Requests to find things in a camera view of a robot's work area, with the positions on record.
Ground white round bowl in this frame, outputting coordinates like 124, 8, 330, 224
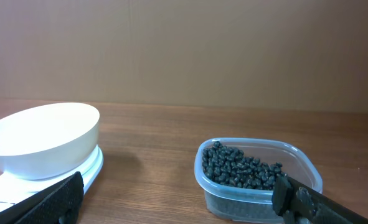
0, 103, 100, 180

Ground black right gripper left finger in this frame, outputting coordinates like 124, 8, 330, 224
0, 172, 84, 224

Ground clear plastic food container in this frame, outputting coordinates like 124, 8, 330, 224
194, 138, 323, 223

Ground white digital kitchen scale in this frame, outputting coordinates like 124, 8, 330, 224
0, 146, 103, 212

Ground black beans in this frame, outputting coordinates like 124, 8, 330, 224
201, 141, 286, 190

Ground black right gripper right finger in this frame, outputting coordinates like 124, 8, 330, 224
271, 176, 368, 224

